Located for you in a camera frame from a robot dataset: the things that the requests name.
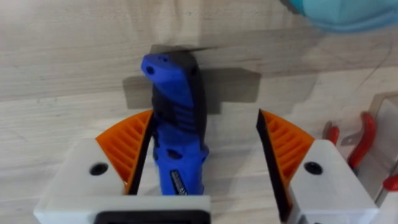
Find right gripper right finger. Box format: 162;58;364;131
256;108;380;224

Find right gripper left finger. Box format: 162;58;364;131
42;109;155;199

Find blue electric screwdriver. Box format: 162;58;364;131
140;52;210;197

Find teal plastic tub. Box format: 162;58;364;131
279;0;398;34

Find red-handled pliers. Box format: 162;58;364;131
322;111;398;192

